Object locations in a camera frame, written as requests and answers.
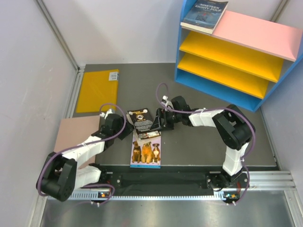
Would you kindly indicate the aluminium frame rail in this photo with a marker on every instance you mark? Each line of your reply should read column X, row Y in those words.
column 258, row 181

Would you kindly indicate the yellow file folder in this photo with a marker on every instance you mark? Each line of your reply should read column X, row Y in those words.
column 98, row 88

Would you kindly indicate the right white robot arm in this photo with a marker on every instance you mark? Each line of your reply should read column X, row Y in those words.
column 234, row 128

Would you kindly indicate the black paperback book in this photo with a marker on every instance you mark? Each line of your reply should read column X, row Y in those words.
column 142, row 121

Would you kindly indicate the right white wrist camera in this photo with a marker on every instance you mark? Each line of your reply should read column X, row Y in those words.
column 166, row 103

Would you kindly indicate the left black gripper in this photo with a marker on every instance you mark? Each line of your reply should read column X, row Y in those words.
column 128, row 129

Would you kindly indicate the purple dog book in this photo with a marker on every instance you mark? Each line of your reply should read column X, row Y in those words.
column 146, row 153

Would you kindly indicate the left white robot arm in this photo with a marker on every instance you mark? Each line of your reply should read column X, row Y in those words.
column 63, row 171

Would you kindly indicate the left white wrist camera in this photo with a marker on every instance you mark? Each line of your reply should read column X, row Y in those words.
column 104, row 115

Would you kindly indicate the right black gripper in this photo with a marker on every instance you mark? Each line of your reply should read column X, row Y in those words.
column 163, row 114

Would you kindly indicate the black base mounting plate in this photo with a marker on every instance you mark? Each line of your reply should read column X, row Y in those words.
column 205, row 177

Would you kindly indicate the colourful wooden bookshelf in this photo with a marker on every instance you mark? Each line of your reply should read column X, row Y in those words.
column 242, row 62

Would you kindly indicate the dark blue hardcover book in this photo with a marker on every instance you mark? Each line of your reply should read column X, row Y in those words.
column 204, row 16

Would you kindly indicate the pink file folder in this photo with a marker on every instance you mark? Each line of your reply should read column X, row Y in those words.
column 74, row 131

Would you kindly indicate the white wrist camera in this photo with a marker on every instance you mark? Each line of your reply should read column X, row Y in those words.
column 166, row 103
column 104, row 115

